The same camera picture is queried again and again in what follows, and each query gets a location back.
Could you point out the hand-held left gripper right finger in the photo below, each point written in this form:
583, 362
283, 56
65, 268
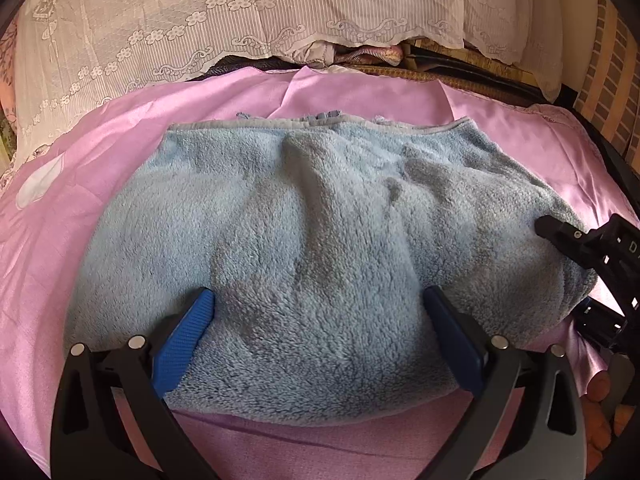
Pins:
456, 342

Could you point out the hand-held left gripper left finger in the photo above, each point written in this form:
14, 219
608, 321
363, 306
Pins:
185, 345

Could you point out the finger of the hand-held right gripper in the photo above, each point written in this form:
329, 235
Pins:
597, 322
557, 234

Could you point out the blue fleece garment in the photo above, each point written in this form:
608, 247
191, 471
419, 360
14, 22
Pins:
320, 235

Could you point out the person's right hand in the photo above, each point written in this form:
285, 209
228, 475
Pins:
599, 390

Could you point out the pink bedsheet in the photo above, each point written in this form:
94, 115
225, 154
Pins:
75, 260

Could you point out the orange checkered cushion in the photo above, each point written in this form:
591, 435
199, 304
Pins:
612, 80

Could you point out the brown woven mat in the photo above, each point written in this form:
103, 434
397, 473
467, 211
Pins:
450, 72

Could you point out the pink striped cloth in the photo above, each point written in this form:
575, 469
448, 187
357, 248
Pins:
375, 52

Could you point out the dark folded cloth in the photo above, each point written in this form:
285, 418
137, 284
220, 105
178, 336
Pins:
250, 65

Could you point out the pale grey folded cloth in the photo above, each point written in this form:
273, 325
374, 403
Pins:
317, 53

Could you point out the white lace cover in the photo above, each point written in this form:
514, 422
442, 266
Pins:
200, 10

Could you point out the pink floral quilt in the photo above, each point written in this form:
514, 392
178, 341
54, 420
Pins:
7, 60

